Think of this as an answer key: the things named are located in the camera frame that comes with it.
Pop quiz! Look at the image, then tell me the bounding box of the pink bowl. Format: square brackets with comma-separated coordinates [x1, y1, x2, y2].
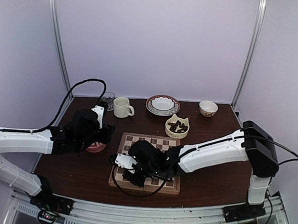
[85, 142, 106, 153]

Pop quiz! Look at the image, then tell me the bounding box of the aluminium front rail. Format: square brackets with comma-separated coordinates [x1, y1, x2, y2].
[0, 190, 289, 224]

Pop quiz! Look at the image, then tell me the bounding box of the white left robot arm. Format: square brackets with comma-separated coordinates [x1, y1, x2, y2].
[0, 107, 115, 209]

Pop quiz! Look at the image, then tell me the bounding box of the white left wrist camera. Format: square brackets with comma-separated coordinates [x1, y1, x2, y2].
[92, 101, 108, 128]

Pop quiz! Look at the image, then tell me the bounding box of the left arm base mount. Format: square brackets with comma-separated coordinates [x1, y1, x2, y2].
[29, 195, 74, 215]

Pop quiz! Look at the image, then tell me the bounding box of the left aluminium frame post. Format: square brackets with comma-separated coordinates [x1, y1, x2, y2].
[48, 0, 71, 91]

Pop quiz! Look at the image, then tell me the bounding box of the clear drinking glass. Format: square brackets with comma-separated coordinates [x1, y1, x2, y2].
[101, 91, 115, 111]

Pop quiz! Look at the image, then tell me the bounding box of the cream cat-ear bowl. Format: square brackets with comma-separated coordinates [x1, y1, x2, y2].
[165, 114, 190, 139]

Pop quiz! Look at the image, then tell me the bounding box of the white scalloped bowl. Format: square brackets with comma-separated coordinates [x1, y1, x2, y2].
[150, 97, 174, 111]

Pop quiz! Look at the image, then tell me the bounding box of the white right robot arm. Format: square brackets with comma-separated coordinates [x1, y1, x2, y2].
[115, 121, 279, 218]

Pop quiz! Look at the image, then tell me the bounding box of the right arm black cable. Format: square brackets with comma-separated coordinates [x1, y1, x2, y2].
[108, 120, 298, 224]

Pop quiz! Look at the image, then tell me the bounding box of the aluminium frame post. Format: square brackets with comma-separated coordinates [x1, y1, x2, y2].
[231, 0, 267, 109]
[48, 0, 71, 91]

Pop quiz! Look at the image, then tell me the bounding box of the right aluminium frame post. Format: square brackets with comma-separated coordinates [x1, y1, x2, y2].
[231, 0, 267, 109]

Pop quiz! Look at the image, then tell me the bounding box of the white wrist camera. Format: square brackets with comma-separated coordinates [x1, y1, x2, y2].
[92, 101, 108, 128]
[108, 153, 137, 170]

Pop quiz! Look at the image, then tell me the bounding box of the cream ribbed mug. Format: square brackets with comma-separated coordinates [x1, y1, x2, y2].
[113, 96, 135, 119]

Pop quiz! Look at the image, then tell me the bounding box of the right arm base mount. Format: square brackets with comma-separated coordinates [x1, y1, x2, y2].
[223, 205, 266, 222]

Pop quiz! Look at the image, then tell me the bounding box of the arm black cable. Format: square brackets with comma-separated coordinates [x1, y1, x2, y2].
[108, 120, 298, 224]
[0, 74, 108, 138]

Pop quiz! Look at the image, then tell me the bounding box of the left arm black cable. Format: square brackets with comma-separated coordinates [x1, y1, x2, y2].
[0, 74, 108, 138]

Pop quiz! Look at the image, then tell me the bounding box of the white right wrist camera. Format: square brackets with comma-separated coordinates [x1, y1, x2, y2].
[108, 153, 137, 170]

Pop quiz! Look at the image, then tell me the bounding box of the wooden chess board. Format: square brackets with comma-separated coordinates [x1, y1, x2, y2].
[108, 132, 181, 195]

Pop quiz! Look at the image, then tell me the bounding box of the small white floral bowl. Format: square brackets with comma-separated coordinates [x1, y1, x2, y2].
[199, 100, 218, 117]

